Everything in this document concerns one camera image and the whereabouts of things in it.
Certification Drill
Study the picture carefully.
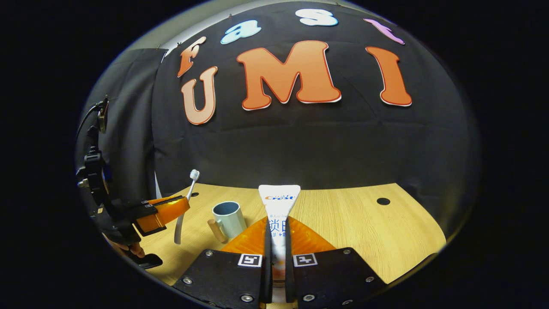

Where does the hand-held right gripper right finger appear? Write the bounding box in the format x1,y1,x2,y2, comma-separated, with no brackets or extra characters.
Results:
285,216,389,309

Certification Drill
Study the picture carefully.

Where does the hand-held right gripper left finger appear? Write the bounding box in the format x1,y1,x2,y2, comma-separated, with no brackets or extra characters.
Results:
173,216,274,309

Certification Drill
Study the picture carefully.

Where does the white toothbrush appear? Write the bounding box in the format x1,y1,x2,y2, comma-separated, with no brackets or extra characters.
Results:
174,169,200,245

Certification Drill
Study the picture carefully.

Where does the blue-grey cup with wooden handle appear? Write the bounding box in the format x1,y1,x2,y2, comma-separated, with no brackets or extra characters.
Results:
208,201,248,244

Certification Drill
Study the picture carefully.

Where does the white toothpaste tube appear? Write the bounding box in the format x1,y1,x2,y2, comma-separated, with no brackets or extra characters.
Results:
258,185,301,303

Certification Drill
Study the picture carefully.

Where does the wooden desktop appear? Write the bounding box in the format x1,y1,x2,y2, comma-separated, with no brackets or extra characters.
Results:
139,182,447,309

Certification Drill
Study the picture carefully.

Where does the dark grey hanging cloth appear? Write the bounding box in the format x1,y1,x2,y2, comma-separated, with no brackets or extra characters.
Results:
79,47,169,206

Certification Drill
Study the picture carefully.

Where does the black backdrop cloth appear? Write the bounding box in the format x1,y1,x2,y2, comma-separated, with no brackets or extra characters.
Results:
151,0,481,241

